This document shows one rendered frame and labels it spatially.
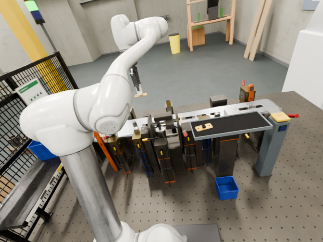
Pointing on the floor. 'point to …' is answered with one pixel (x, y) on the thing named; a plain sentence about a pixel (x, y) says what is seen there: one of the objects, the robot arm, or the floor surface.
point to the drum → (175, 42)
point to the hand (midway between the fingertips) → (139, 90)
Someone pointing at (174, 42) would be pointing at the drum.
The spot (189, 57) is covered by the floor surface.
